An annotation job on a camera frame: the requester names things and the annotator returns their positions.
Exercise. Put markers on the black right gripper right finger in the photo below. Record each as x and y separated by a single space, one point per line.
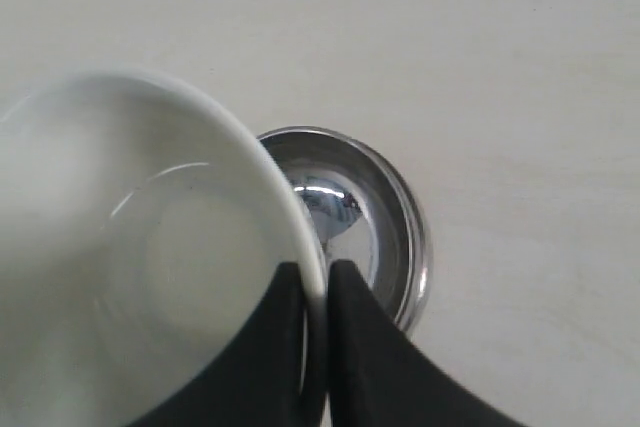
377 377

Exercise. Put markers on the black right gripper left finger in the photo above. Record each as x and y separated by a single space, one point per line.
257 380

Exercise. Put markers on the cream ceramic bowl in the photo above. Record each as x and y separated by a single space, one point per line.
141 225

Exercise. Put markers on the stainless steel bowl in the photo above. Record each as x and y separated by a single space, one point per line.
347 189
421 255

